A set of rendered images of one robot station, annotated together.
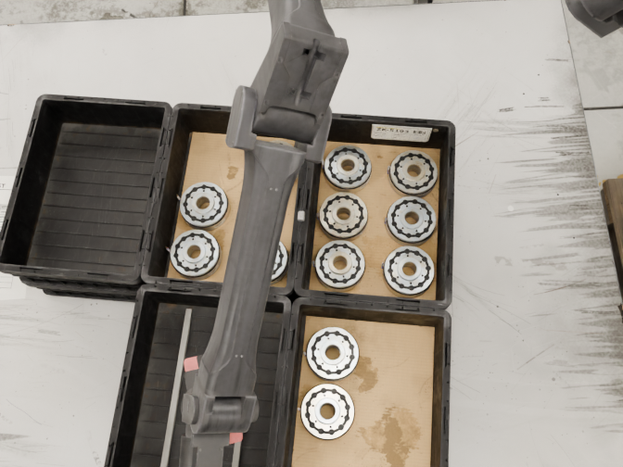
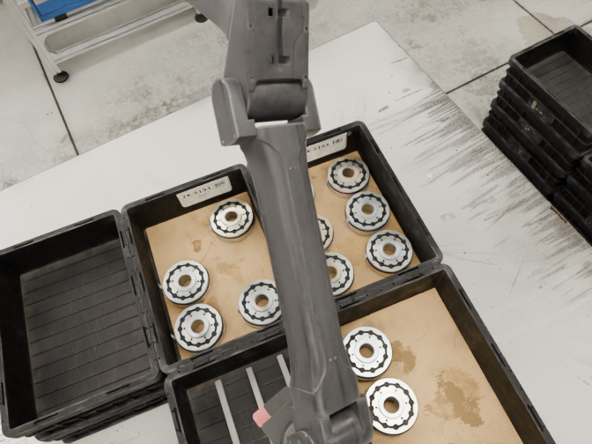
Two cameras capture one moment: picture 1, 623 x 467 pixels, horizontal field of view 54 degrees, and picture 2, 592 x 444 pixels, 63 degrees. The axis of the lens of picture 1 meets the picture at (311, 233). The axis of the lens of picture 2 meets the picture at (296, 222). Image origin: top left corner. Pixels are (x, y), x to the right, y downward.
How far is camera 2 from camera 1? 27 cm
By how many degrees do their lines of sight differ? 13
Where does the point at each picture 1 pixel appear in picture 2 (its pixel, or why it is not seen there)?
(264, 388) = not seen: hidden behind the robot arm
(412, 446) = (477, 397)
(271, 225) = (305, 205)
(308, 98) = (287, 63)
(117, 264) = (129, 375)
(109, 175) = (85, 299)
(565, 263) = (493, 196)
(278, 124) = (270, 100)
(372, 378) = (410, 357)
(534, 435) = (555, 339)
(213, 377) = (319, 395)
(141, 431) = not seen: outside the picture
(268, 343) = not seen: hidden behind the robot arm
